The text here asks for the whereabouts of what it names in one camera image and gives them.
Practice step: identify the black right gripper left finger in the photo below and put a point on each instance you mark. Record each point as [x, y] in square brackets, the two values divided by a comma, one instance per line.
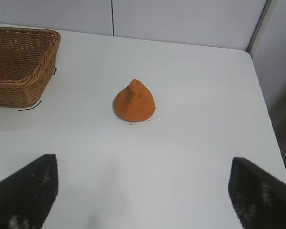
[26, 195]

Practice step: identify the grey metal wall post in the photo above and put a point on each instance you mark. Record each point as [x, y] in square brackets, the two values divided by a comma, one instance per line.
[258, 26]

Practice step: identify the orange fruit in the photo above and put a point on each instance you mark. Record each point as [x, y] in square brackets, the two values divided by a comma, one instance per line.
[134, 102]

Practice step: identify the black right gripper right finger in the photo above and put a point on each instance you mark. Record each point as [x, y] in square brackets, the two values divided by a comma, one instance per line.
[259, 198]

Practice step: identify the brown wicker basket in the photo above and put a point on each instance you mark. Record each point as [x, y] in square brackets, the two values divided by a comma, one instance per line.
[19, 69]

